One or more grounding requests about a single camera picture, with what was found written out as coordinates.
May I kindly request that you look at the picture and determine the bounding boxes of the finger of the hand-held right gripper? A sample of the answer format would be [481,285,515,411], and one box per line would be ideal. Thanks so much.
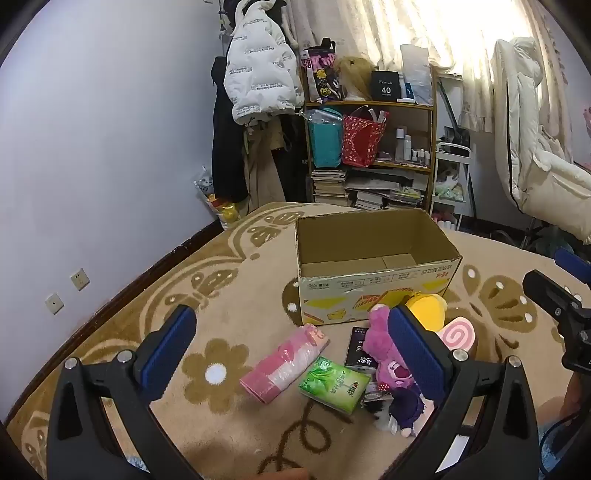
[523,270,585,322]
[555,247,591,280]

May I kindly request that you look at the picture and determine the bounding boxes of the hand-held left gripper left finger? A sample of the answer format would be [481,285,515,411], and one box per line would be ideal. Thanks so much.
[46,305,199,480]

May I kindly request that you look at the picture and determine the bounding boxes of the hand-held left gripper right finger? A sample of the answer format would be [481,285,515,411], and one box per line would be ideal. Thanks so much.
[383,305,542,480]

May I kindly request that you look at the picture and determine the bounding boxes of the magenta plush bear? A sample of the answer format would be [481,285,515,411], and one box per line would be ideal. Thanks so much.
[361,304,416,393]

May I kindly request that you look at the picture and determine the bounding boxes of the yellow plush pouch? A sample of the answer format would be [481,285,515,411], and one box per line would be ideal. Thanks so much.
[405,294,448,334]

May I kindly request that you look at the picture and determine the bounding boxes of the pink swirl plush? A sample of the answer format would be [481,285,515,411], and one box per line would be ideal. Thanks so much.
[438,315,476,352]

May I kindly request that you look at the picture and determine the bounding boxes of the dark purple plush doll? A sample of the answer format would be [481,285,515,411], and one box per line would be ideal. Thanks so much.
[369,381,437,438]

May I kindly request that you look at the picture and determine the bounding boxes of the printed cardboard box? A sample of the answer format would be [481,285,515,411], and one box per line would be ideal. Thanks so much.
[294,209,463,328]

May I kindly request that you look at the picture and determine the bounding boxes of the person's right forearm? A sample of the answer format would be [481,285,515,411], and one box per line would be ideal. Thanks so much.
[556,376,591,421]

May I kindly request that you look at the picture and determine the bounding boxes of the black chair base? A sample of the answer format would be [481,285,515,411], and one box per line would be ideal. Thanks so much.
[489,212,578,259]

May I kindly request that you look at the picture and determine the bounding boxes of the green tissue pack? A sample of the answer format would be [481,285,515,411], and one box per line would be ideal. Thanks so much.
[298,356,372,414]

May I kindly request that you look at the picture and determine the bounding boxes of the beige floral rug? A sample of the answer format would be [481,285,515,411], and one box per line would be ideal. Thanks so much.
[4,202,591,480]

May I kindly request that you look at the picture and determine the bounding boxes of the person's blue jeans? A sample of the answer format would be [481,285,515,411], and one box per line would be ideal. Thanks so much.
[539,406,591,476]

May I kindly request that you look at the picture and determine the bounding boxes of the pink tissue pack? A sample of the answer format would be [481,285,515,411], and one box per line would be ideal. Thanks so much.
[239,324,331,404]

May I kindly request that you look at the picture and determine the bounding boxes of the white cart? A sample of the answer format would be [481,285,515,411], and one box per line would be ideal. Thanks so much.
[431,141,474,232]

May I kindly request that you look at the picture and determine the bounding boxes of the pale green cloth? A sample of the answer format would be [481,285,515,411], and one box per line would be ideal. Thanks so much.
[436,182,465,202]

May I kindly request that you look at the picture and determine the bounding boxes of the plastic bag of toys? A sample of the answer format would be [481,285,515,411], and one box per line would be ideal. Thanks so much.
[194,166,241,230]

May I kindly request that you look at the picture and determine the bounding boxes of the white reclining chair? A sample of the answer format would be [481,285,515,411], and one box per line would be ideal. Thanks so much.
[491,37,591,241]

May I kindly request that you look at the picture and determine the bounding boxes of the pile of books and papers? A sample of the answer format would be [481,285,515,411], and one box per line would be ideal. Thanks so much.
[348,168,430,212]

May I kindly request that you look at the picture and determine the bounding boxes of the black bag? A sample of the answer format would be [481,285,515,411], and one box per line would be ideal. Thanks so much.
[443,124,472,155]

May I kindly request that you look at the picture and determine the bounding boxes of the stack of books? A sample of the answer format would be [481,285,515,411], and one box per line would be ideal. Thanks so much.
[310,168,352,206]

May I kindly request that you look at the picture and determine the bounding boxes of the beige coat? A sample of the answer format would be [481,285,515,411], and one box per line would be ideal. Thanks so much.
[242,122,287,206]

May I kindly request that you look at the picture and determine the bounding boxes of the row of cosmetic bottles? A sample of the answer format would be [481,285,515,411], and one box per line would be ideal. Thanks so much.
[394,128,433,165]

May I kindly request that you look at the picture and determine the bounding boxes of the red patterned bag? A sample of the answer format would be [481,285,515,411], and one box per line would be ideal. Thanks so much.
[342,107,387,168]

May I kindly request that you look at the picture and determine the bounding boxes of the black coat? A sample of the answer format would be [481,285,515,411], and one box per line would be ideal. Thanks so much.
[211,56,250,204]

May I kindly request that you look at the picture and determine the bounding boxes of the teal bag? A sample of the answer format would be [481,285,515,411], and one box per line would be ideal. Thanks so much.
[307,108,343,168]

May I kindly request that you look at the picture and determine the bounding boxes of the black garment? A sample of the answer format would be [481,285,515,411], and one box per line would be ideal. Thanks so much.
[272,113,309,204]

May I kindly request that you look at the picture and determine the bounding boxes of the wooden shelf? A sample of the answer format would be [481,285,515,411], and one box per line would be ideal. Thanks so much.
[302,65,438,213]

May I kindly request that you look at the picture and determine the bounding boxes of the white plastic bag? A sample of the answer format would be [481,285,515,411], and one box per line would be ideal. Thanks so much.
[400,44,435,105]

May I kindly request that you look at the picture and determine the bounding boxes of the black box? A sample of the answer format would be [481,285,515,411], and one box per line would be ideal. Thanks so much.
[370,70,406,102]

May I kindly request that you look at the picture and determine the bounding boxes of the blonde wig head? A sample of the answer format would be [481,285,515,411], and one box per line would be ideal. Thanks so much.
[335,55,377,101]

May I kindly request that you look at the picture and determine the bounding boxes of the cream curtain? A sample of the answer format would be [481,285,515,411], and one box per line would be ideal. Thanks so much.
[286,0,555,134]

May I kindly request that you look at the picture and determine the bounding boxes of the purple printed bag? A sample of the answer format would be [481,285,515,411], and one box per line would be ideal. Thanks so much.
[300,41,347,103]

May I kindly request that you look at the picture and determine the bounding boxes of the white puffer jacket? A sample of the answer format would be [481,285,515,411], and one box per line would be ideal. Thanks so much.
[223,0,305,125]

